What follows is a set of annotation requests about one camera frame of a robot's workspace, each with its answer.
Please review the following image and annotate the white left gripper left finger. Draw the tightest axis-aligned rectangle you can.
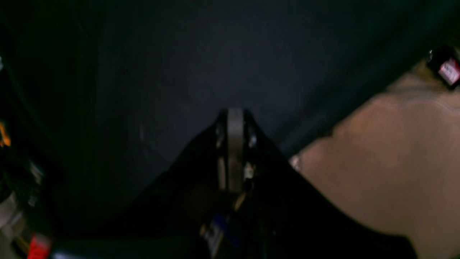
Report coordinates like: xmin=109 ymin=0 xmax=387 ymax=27
xmin=50 ymin=108 xmax=245 ymax=259

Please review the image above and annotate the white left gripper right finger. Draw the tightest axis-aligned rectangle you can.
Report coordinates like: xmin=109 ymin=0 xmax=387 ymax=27
xmin=243 ymin=110 xmax=417 ymax=259

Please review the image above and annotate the red black clamp bottom edge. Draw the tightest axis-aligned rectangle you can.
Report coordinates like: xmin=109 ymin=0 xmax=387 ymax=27
xmin=27 ymin=233 xmax=52 ymax=259

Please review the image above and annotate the black table cloth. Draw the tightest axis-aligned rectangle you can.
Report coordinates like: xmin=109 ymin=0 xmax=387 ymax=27
xmin=1 ymin=0 xmax=459 ymax=236

